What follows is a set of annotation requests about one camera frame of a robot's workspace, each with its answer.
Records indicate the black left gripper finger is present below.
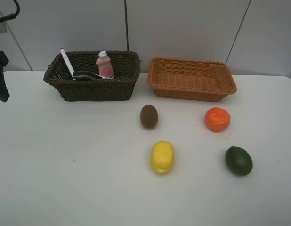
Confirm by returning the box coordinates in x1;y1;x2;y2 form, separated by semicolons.
0;51;10;102

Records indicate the white marker red cap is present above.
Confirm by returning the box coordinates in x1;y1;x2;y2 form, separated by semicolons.
60;48;74;80

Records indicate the black whiteboard eraser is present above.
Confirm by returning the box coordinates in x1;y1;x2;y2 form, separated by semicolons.
73;71;102;80

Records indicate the pink bottle white cap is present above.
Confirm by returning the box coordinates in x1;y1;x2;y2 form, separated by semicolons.
96;51;115;79

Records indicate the brown kiwi fruit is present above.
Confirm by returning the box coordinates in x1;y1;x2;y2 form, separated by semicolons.
140;105;158;129

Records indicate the yellow lemon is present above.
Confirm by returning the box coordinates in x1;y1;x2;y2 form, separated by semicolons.
151;141;175;175

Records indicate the orange fruit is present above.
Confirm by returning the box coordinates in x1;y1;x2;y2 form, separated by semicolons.
204;107;231;132

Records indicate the dark brown wicker basket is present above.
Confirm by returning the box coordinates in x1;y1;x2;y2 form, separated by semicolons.
43;51;140;102

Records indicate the orange wicker basket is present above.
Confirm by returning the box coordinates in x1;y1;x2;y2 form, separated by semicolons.
148;57;237;102

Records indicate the green avocado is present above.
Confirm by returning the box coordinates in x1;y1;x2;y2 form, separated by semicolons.
225;146;253;176

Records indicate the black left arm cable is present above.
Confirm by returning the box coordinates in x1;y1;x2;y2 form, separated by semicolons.
0;0;20;23

